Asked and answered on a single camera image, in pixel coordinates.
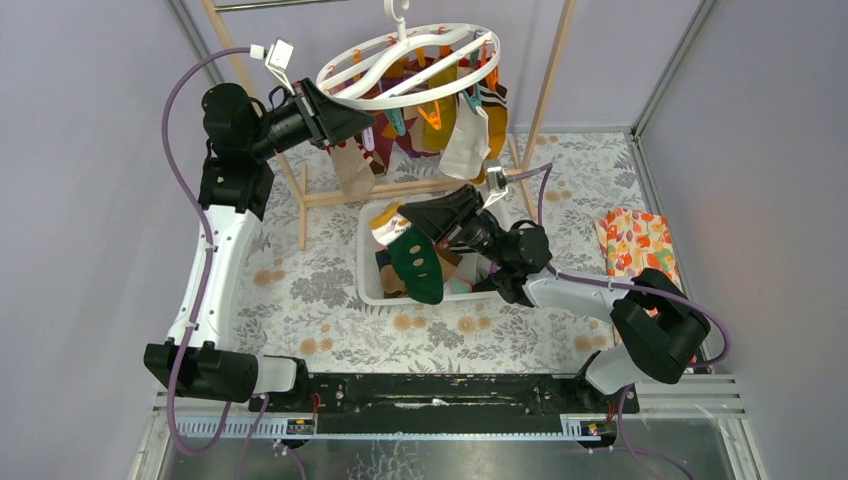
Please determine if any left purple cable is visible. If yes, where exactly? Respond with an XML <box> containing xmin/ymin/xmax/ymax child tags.
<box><xmin>161</xmin><ymin>46</ymin><xmax>309</xmax><ymax>480</ymax></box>

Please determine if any beige tan sock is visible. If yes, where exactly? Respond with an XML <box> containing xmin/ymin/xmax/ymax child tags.
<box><xmin>328</xmin><ymin>138</ymin><xmax>376</xmax><ymax>197</ymax></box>

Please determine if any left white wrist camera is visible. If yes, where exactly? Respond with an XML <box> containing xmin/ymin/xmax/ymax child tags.
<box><xmin>248</xmin><ymin>38</ymin><xmax>295</xmax><ymax>95</ymax></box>

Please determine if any brown sock in basket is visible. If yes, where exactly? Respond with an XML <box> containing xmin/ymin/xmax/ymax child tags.
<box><xmin>379</xmin><ymin>262</ymin><xmax>472</xmax><ymax>298</ymax></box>

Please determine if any dark green sock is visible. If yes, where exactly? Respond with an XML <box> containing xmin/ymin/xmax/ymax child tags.
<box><xmin>369</xmin><ymin>202</ymin><xmax>444</xmax><ymax>305</ymax></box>

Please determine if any teal clothespin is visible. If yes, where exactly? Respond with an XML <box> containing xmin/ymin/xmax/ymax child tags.
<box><xmin>384</xmin><ymin>108</ymin><xmax>406</xmax><ymax>137</ymax></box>

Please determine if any white round clip hanger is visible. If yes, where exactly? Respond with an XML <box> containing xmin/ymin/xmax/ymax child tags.
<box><xmin>315</xmin><ymin>1</ymin><xmax>502</xmax><ymax>112</ymax></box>

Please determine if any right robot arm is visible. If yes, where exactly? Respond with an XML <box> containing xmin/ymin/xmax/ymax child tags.
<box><xmin>397</xmin><ymin>186</ymin><xmax>711</xmax><ymax>412</ymax></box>

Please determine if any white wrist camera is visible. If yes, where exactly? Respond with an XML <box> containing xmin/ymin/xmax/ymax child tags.
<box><xmin>483</xmin><ymin>166</ymin><xmax>509</xmax><ymax>209</ymax></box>
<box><xmin>248</xmin><ymin>38</ymin><xmax>295</xmax><ymax>95</ymax></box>

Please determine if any navy sock in basket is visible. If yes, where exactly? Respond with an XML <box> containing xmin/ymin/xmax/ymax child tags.
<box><xmin>375</xmin><ymin>248</ymin><xmax>392</xmax><ymax>272</ymax></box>

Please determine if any wooden drying rack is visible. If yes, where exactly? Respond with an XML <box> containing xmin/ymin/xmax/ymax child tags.
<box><xmin>201</xmin><ymin>0</ymin><xmax>576</xmax><ymax>252</ymax></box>

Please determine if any mustard hanging sock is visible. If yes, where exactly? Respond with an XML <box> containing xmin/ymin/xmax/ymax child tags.
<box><xmin>478</xmin><ymin>81</ymin><xmax>509</xmax><ymax>160</ymax></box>

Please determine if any floral folded cloth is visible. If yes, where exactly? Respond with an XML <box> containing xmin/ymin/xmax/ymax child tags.
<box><xmin>594</xmin><ymin>207</ymin><xmax>682</xmax><ymax>290</ymax></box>

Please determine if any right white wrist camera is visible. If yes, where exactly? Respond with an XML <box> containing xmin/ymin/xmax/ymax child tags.
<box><xmin>483</xmin><ymin>166</ymin><xmax>509</xmax><ymax>209</ymax></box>

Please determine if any yellow hanging sock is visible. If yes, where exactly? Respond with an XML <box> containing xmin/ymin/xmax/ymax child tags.
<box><xmin>422</xmin><ymin>65</ymin><xmax>457</xmax><ymax>152</ymax></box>

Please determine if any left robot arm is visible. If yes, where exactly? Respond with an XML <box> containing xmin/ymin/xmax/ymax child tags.
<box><xmin>143</xmin><ymin>79</ymin><xmax>376</xmax><ymax>411</ymax></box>

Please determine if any white hanging sock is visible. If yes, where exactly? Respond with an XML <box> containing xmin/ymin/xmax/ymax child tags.
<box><xmin>439</xmin><ymin>101</ymin><xmax>490</xmax><ymax>180</ymax></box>

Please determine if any lilac clothespin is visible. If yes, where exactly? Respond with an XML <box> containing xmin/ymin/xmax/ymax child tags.
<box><xmin>361</xmin><ymin>127</ymin><xmax>376</xmax><ymax>154</ymax></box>

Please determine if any purple striped hanging sock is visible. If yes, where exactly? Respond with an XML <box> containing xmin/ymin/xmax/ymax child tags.
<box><xmin>373</xmin><ymin>112</ymin><xmax>422</xmax><ymax>166</ymax></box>

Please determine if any floral table mat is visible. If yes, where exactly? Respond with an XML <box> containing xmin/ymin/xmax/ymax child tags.
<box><xmin>230</xmin><ymin>132</ymin><xmax>646</xmax><ymax>373</ymax></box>

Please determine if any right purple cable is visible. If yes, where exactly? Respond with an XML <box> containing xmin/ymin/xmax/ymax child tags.
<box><xmin>503</xmin><ymin>162</ymin><xmax>733</xmax><ymax>480</ymax></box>

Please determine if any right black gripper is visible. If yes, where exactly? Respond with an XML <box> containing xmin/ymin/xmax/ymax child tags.
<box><xmin>398</xmin><ymin>183</ymin><xmax>510</xmax><ymax>269</ymax></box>

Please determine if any purple cable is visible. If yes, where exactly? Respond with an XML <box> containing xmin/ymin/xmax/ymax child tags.
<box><xmin>161</xmin><ymin>46</ymin><xmax>309</xmax><ymax>480</ymax></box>
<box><xmin>503</xmin><ymin>162</ymin><xmax>733</xmax><ymax>480</ymax></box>

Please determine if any white plastic basket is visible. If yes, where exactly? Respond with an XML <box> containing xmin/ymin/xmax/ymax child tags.
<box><xmin>355</xmin><ymin>199</ymin><xmax>498</xmax><ymax>306</ymax></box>

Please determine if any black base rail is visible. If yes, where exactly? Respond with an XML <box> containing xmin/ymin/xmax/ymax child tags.
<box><xmin>267</xmin><ymin>373</ymin><xmax>640</xmax><ymax>435</ymax></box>

